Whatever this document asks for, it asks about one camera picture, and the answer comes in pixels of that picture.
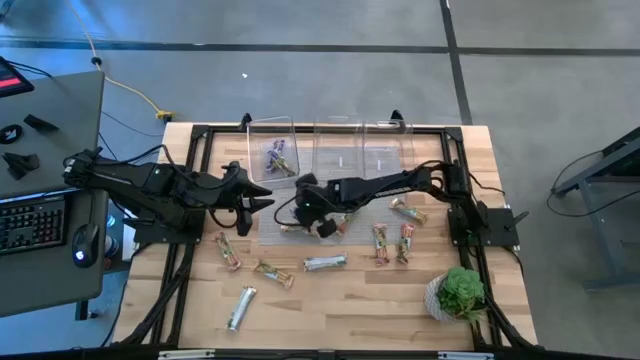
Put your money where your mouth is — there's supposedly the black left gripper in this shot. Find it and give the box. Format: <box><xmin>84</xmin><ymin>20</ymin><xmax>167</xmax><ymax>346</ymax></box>
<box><xmin>217</xmin><ymin>160</ymin><xmax>276</xmax><ymax>237</ymax></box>

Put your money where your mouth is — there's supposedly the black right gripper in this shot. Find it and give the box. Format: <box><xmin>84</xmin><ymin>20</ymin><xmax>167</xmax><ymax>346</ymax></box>
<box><xmin>293</xmin><ymin>172</ymin><xmax>339</xmax><ymax>238</ymax></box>

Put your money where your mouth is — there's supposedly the silver-backed granola bar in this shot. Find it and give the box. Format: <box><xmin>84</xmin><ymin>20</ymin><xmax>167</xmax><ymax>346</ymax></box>
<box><xmin>227</xmin><ymin>285</ymin><xmax>258</xmax><ymax>332</ymax></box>
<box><xmin>303</xmin><ymin>253</ymin><xmax>349</xmax><ymax>273</ymax></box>

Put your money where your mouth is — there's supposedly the clear plastic bin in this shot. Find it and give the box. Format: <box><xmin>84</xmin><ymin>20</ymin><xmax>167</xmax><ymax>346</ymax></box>
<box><xmin>312</xmin><ymin>118</ymin><xmax>366</xmax><ymax>181</ymax></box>
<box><xmin>246</xmin><ymin>116</ymin><xmax>301</xmax><ymax>189</ymax></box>
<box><xmin>363</xmin><ymin>119</ymin><xmax>415</xmax><ymax>176</ymax></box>

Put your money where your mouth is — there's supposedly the white patterned plant pot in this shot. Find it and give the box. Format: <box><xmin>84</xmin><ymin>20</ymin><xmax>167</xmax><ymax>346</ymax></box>
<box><xmin>423</xmin><ymin>274</ymin><xmax>459</xmax><ymax>324</ymax></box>

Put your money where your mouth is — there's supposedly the black computer mouse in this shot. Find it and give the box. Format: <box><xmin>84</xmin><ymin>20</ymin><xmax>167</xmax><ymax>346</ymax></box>
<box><xmin>71</xmin><ymin>223</ymin><xmax>101</xmax><ymax>269</ymax></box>

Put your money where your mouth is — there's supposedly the green succulent plant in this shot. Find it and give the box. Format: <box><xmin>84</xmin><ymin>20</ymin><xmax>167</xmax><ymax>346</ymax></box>
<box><xmin>437</xmin><ymin>266</ymin><xmax>487</xmax><ymax>321</ymax></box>

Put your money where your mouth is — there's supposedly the grey desk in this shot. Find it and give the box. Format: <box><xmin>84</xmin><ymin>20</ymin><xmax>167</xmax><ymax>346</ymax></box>
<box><xmin>0</xmin><ymin>69</ymin><xmax>109</xmax><ymax>319</ymax></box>

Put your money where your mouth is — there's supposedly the black backlit keyboard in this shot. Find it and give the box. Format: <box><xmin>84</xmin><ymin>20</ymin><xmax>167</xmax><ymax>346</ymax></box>
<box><xmin>0</xmin><ymin>198</ymin><xmax>68</xmax><ymax>256</ymax></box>

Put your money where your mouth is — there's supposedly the small black block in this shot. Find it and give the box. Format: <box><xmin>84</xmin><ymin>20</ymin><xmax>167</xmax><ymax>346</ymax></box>
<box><xmin>23</xmin><ymin>114</ymin><xmax>60</xmax><ymax>134</ymax></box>

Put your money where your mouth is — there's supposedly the black plastic part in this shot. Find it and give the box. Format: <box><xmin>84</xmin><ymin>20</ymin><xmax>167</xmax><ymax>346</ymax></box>
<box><xmin>1</xmin><ymin>151</ymin><xmax>41</xmax><ymax>181</ymax></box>

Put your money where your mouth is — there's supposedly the black round disc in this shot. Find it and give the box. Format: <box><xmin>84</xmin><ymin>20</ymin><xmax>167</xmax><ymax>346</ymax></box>
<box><xmin>0</xmin><ymin>123</ymin><xmax>25</xmax><ymax>145</ymax></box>

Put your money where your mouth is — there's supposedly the black tablet screen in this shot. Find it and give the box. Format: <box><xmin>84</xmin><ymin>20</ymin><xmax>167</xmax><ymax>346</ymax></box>
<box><xmin>0</xmin><ymin>55</ymin><xmax>35</xmax><ymax>99</ymax></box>

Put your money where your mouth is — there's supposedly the grey metal side table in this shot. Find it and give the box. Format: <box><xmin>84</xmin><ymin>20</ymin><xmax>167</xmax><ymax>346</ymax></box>
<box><xmin>552</xmin><ymin>127</ymin><xmax>640</xmax><ymax>292</ymax></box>

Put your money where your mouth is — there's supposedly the black metal table frame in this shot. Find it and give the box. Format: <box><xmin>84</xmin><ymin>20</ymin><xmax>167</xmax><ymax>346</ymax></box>
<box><xmin>112</xmin><ymin>122</ymin><xmax>539</xmax><ymax>360</ymax></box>

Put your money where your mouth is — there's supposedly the black floor cable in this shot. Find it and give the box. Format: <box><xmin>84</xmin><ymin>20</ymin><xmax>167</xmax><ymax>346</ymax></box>
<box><xmin>97</xmin><ymin>109</ymin><xmax>164</xmax><ymax>151</ymax></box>

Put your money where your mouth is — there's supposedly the white metal bracket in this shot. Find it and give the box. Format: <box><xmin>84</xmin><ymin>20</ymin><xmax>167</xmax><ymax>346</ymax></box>
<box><xmin>438</xmin><ymin>351</ymin><xmax>496</xmax><ymax>360</ymax></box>
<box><xmin>157</xmin><ymin>349</ymin><xmax>217</xmax><ymax>360</ymax></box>

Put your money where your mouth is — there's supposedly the yellow floor cable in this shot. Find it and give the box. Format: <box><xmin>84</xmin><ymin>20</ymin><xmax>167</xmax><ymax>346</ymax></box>
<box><xmin>67</xmin><ymin>0</ymin><xmax>164</xmax><ymax>117</ymax></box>

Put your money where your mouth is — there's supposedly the black looped cable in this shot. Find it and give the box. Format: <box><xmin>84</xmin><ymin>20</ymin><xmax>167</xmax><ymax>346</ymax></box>
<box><xmin>545</xmin><ymin>149</ymin><xmax>640</xmax><ymax>219</ymax></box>

